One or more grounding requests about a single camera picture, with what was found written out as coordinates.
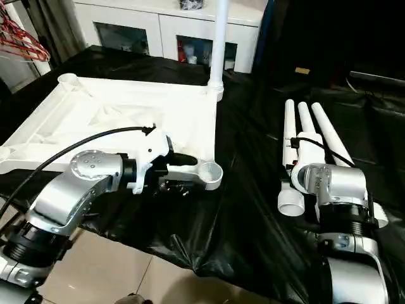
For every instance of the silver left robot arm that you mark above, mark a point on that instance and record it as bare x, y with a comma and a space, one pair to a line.
69, 193

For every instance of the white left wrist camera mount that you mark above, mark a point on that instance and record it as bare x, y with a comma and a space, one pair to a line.
152, 149

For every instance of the white glass door cabinet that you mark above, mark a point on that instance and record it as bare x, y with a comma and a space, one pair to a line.
142, 19

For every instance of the red bottle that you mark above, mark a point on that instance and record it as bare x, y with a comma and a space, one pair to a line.
182, 52

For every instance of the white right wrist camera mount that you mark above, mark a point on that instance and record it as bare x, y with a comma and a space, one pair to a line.
308, 152

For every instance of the white side shelf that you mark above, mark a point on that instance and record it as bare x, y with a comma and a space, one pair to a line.
16, 69

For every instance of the white plastic table top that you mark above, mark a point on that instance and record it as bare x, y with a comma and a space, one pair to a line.
110, 104

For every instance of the white jar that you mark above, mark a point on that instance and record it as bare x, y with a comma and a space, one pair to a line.
192, 59

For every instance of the dark patterned object on cabinet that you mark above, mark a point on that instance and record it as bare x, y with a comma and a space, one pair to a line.
189, 3

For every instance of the yellow label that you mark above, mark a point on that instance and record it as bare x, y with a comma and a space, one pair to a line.
302, 70

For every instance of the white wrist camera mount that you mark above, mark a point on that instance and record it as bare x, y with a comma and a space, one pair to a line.
308, 152
152, 149

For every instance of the grey curtain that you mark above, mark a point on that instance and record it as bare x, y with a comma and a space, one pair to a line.
60, 28

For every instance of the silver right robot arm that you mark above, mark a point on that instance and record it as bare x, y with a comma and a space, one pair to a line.
345, 190

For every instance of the white plastic table leg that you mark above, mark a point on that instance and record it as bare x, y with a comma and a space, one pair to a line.
219, 47
332, 136
289, 126
306, 120

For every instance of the red clothes hangers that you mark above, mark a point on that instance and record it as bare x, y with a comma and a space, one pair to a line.
28, 44

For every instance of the black work surface mat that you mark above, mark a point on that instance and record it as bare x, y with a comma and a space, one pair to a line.
246, 158

